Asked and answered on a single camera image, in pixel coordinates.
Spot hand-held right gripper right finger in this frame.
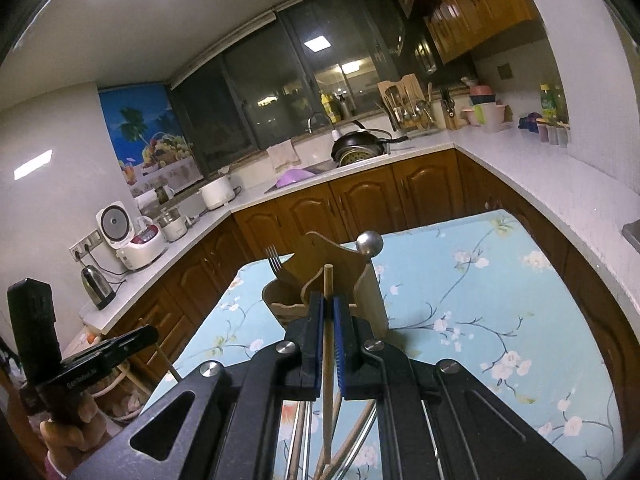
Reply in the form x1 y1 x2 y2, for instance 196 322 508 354
332 295 586 480

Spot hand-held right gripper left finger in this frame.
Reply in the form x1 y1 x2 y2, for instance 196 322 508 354
67 294 326 480

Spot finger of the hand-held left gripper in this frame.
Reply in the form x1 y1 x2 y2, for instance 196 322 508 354
102 325 160 368

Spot wooden chopstick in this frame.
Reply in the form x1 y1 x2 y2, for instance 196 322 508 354
322 263 335 463
314 402 376 480

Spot wooden utensil holder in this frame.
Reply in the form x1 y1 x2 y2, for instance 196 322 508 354
262 230 390 338

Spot metal chopstick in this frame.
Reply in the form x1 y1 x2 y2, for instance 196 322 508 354
342 412 377 468
286 401 307 480

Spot countertop rack with utensils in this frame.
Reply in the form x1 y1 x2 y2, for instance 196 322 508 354
376 73 437 134

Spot person's left hand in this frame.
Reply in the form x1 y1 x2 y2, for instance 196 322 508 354
40 395 109 476

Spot wooden stool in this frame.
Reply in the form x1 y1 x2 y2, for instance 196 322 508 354
111 342 182 397

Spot stainless steel kettle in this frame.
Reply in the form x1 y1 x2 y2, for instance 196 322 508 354
81 265 117 311

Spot metal fork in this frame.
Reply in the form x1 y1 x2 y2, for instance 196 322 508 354
264 245 284 282

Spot metal spoon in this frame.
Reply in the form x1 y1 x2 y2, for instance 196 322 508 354
356 230 385 264

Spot white rice cooker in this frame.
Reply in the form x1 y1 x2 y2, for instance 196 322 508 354
96 202 169 272

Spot blue floral tablecloth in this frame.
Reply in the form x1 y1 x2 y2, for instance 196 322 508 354
150 210 623 480

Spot wooden lower cabinets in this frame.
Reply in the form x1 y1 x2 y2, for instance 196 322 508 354
82 147 640 461

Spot wooden cabinets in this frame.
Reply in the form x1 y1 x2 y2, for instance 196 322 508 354
375 0 545 67
82 147 640 461

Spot purple plastic basin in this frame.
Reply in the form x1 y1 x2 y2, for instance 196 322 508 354
276 168 317 189

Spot white cooker pot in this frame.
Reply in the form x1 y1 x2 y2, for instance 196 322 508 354
199 175 237 211

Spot metal steamer pot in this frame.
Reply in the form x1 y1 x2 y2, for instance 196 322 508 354
337 147 387 167

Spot black wok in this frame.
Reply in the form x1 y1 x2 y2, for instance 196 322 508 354
331 121 410 162

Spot metal kitchen faucet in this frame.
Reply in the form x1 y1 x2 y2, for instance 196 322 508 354
307 112 335 135

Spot yellow bottle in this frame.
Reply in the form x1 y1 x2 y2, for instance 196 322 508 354
321 91 342 124

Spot wooden knife block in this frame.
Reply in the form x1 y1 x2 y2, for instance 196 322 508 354
439 87 460 131

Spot dark kitchen window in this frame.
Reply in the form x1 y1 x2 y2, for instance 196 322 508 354
167 0 431 173

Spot stack of plastic bowls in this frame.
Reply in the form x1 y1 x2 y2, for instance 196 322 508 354
461 77 515 134

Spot row of spice jars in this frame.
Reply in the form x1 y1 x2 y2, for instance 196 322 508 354
536 119 572 149

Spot green label bottle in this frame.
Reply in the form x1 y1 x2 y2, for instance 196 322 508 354
539 83 559 122

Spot wooden upper cabinets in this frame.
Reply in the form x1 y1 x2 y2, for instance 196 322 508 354
375 0 545 67

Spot white wall socket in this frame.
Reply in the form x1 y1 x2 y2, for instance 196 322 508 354
69 229 104 262

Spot fruit and palm wall poster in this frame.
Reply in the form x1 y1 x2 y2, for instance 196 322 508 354
99 84 197 197

